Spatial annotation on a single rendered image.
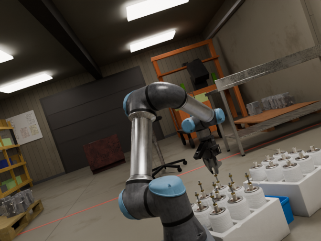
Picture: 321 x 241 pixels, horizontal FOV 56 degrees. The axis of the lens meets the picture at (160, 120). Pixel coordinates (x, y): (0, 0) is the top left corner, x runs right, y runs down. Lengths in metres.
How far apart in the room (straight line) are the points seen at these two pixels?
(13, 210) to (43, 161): 5.49
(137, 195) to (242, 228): 0.54
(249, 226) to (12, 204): 3.32
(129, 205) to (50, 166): 8.59
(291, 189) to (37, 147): 8.58
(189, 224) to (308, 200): 0.87
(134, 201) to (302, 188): 0.95
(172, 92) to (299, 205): 0.94
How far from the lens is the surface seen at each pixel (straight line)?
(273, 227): 1.58
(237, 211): 1.48
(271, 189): 1.84
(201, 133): 1.67
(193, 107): 1.34
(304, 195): 1.75
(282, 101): 5.41
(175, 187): 1.02
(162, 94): 1.21
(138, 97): 1.25
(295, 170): 1.77
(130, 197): 1.13
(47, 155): 9.66
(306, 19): 4.83
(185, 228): 1.06
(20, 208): 4.32
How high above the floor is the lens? 0.75
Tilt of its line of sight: 1 degrees down
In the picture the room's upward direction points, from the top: 19 degrees counter-clockwise
